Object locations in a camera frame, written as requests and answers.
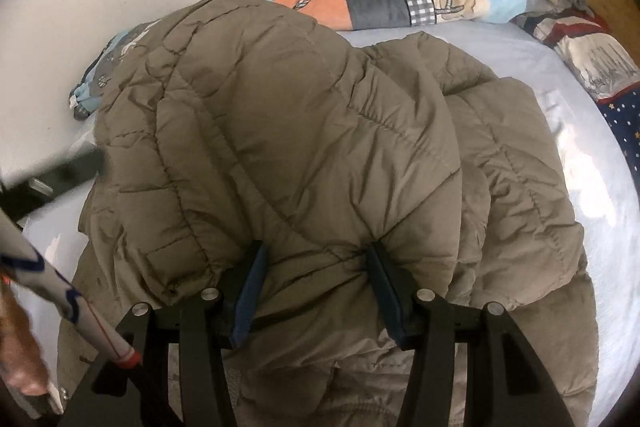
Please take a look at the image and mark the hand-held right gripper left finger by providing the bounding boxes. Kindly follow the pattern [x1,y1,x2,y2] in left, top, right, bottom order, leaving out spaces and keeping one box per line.
[60,239,268,427]

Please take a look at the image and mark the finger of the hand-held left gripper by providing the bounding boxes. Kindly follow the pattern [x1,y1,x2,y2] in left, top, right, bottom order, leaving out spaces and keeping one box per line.
[0,146,103,228]

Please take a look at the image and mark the khaki puffer jacket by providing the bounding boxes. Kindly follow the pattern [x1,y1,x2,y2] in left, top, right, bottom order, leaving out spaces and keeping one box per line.
[55,0,601,427]

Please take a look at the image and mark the person's left hand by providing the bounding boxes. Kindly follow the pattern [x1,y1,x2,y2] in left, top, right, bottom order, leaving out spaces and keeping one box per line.
[0,277,51,398]

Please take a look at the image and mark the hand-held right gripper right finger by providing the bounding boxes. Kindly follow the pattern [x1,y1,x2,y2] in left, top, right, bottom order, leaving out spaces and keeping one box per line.
[367,241,563,427]

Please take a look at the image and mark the light blue bed sheet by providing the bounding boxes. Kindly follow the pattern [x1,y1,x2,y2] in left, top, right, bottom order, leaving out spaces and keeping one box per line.
[20,24,640,413]

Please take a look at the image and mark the patchwork cartoon blanket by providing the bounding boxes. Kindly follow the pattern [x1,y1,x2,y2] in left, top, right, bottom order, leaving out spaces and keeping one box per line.
[67,0,596,122]

